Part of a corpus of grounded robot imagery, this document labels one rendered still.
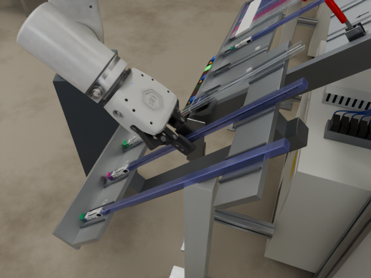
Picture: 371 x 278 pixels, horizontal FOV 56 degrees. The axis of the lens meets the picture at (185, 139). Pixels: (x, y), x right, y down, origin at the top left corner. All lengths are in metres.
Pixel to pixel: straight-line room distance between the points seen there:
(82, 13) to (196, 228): 0.51
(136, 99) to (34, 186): 1.31
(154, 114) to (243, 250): 1.06
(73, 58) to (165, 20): 2.33
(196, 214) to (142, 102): 0.30
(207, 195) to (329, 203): 0.50
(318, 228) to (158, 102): 0.79
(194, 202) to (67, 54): 0.38
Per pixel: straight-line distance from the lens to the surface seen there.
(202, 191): 0.69
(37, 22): 0.58
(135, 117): 0.57
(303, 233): 1.28
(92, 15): 0.67
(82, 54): 0.57
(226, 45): 1.24
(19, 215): 1.78
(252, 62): 1.01
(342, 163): 1.08
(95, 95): 0.58
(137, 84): 0.60
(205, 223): 0.80
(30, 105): 2.27
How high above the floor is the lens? 1.40
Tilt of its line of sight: 48 degrees down
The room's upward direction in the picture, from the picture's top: straight up
